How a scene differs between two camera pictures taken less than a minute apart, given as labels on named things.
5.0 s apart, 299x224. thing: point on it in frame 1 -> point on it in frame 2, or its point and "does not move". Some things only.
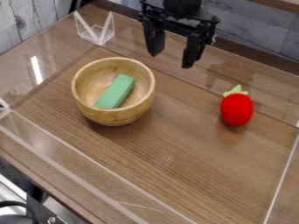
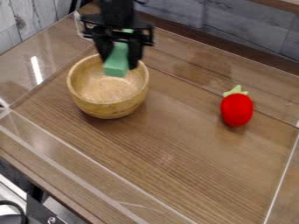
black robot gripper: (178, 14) -> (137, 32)
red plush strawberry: (237, 107) does not move
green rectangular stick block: (117, 92) -> (117, 63)
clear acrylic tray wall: (71, 179) does not move
